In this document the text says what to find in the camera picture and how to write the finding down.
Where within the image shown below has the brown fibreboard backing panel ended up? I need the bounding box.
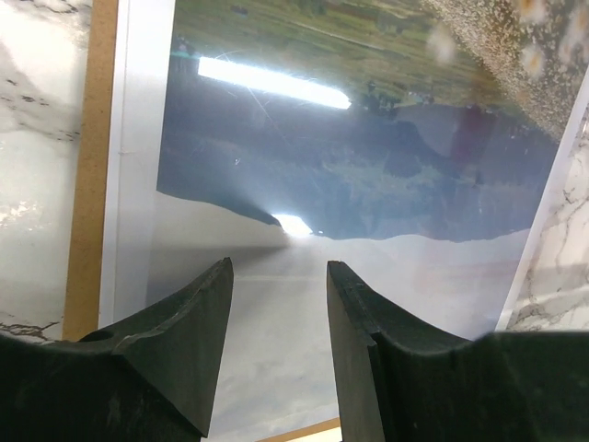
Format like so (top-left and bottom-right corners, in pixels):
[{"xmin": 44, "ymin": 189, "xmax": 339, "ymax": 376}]
[{"xmin": 64, "ymin": 1, "xmax": 344, "ymax": 441}]

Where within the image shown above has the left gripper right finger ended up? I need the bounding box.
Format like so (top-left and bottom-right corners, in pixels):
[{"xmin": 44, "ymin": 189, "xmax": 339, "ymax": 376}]
[{"xmin": 327, "ymin": 262, "xmax": 588, "ymax": 441}]

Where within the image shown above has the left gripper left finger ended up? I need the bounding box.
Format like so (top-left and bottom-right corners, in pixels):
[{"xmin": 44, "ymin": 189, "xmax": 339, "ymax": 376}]
[{"xmin": 1, "ymin": 259, "xmax": 234, "ymax": 441}]

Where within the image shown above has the landscape photo print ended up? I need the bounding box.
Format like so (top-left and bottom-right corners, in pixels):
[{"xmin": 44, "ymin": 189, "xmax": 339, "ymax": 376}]
[{"xmin": 98, "ymin": 1, "xmax": 588, "ymax": 441}]

